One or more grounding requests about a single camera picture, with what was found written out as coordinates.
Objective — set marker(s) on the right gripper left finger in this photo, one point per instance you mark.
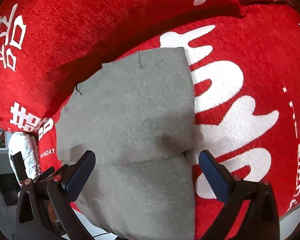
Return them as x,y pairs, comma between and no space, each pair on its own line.
44,211

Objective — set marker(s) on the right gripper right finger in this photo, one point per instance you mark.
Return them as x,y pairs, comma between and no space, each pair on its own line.
261,220

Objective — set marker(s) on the grey t-shirt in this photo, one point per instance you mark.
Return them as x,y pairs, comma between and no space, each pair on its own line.
137,115

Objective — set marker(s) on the red wedding blanket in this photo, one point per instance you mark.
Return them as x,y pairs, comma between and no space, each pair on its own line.
247,92

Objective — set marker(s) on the red wedding pillow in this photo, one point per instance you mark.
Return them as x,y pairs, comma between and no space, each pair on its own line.
48,46

